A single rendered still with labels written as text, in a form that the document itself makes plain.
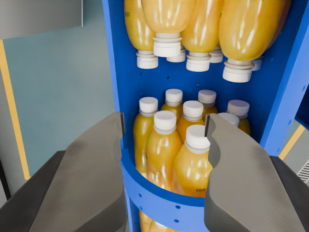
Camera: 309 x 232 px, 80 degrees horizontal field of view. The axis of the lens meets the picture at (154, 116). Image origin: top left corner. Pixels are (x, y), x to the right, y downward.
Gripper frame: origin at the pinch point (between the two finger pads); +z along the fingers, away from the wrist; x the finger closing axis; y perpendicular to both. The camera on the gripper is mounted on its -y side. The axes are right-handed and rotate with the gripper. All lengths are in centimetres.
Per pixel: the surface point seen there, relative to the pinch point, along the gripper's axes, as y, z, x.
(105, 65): 28, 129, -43
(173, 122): 10.2, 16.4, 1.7
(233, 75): 1.9, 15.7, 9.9
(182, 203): 17.2, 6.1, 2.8
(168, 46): -2.0, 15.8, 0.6
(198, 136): 9.4, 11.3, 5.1
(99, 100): 57, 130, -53
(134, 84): 6.9, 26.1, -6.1
